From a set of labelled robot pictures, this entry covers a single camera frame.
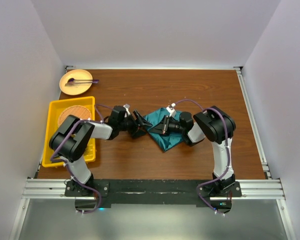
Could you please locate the teal cloth napkin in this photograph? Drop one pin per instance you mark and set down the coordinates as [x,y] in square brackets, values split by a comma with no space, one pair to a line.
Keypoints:
[165,142]

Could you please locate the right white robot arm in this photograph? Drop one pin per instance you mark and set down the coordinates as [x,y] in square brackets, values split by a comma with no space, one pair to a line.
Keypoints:
[212,124]

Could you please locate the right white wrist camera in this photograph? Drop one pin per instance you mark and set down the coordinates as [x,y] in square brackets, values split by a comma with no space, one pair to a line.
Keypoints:
[171,110]

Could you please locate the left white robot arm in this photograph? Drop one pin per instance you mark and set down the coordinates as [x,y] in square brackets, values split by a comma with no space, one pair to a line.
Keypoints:
[71,139]

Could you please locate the orange woven round mat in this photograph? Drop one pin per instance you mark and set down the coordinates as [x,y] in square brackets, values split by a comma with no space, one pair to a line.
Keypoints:
[78,111]

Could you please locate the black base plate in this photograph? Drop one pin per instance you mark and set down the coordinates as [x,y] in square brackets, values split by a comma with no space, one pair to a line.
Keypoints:
[152,192]

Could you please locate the purple spoon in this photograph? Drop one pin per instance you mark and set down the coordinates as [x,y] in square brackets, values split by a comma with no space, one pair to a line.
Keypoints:
[73,81]

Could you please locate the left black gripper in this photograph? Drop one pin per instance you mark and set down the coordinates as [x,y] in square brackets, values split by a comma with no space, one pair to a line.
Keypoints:
[135,132]

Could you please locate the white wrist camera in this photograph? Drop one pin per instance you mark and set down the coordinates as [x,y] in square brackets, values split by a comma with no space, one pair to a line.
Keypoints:
[171,110]
[127,112]

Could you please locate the yellow plastic tray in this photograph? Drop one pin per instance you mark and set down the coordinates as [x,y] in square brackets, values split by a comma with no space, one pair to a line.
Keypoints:
[55,109]

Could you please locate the beige round plate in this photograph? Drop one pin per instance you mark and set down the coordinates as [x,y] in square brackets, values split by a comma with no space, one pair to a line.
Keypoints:
[74,90]

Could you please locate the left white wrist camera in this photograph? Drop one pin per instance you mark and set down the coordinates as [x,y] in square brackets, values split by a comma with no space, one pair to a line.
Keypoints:
[127,112]

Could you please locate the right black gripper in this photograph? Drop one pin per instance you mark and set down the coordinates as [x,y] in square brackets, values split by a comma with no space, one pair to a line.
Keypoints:
[160,128]

